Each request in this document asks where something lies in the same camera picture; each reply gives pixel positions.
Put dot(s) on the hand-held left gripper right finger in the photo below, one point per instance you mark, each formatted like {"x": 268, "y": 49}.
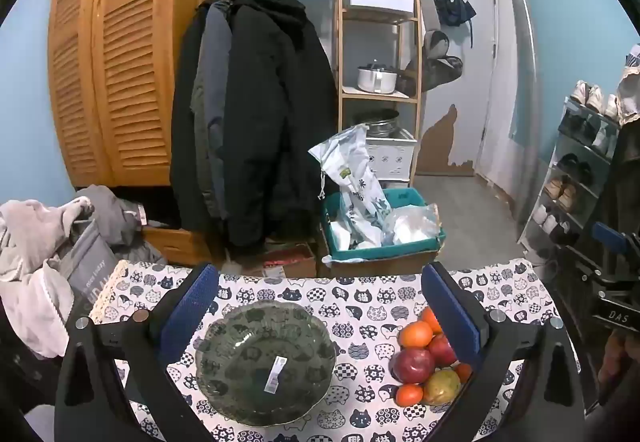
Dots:
{"x": 452, "y": 317}

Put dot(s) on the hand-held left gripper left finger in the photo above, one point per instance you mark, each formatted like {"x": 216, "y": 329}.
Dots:
{"x": 192, "y": 307}

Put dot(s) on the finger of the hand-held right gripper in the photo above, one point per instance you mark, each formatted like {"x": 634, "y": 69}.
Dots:
{"x": 607, "y": 238}

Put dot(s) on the medium orange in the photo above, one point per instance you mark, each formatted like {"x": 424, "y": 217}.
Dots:
{"x": 429, "y": 318}

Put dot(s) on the red apple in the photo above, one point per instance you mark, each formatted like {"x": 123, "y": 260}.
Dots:
{"x": 412, "y": 365}
{"x": 440, "y": 351}

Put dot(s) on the large orange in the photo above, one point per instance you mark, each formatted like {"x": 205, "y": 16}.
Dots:
{"x": 414, "y": 334}

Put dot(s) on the green glass bowl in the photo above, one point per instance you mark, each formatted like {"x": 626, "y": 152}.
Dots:
{"x": 240, "y": 347}

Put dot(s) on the yellow mango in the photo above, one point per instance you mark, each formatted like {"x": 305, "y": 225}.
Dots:
{"x": 442, "y": 388}

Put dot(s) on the person's right hand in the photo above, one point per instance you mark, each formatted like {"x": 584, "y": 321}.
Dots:
{"x": 617, "y": 367}

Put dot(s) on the wooden drawer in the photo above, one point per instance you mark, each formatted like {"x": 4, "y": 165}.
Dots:
{"x": 167, "y": 242}

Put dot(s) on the metal shoe rack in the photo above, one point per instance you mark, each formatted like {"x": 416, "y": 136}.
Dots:
{"x": 575, "y": 166}

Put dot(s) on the brown cardboard box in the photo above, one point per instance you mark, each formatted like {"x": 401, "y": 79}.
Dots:
{"x": 380, "y": 267}

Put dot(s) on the cat print tablecloth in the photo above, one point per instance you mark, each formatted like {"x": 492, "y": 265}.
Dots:
{"x": 360, "y": 312}

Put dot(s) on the teal plastic bin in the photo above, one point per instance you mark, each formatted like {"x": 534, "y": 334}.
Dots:
{"x": 380, "y": 253}

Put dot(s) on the clear plastic bag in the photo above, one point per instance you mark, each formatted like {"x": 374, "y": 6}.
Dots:
{"x": 412, "y": 224}

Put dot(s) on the cardboard box with red print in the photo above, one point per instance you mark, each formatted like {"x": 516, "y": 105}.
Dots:
{"x": 290, "y": 264}

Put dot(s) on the grey clothing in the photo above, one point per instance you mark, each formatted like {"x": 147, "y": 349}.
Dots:
{"x": 110, "y": 212}

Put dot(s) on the row of shoes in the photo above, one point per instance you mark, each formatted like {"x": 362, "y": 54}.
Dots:
{"x": 595, "y": 96}

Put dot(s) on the printed plastic bag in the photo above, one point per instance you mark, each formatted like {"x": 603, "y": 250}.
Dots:
{"x": 357, "y": 182}

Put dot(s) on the white lattice basket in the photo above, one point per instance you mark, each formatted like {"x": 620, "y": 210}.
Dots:
{"x": 392, "y": 159}

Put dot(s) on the white door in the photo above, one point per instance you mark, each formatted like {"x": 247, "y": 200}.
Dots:
{"x": 465, "y": 121}

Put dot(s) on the silver pipe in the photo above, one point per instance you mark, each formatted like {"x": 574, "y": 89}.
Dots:
{"x": 527, "y": 71}

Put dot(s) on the black hooded coat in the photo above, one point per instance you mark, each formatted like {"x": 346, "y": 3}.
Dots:
{"x": 280, "y": 121}

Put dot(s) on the grey jacket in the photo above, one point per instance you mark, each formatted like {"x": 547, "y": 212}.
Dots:
{"x": 215, "y": 71}

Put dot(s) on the grey hanging bag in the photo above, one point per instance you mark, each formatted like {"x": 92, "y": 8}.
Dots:
{"x": 440, "y": 61}

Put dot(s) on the wooden louvered wardrobe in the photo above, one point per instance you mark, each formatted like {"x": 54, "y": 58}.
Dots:
{"x": 125, "y": 71}

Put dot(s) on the steel cooking pot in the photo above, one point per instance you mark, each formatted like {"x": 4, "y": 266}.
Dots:
{"x": 375, "y": 79}

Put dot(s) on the bamboo shelf rack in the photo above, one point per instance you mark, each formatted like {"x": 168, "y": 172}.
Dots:
{"x": 415, "y": 46}

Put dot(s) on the dark blue umbrella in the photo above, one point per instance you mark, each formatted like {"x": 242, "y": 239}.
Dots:
{"x": 455, "y": 9}

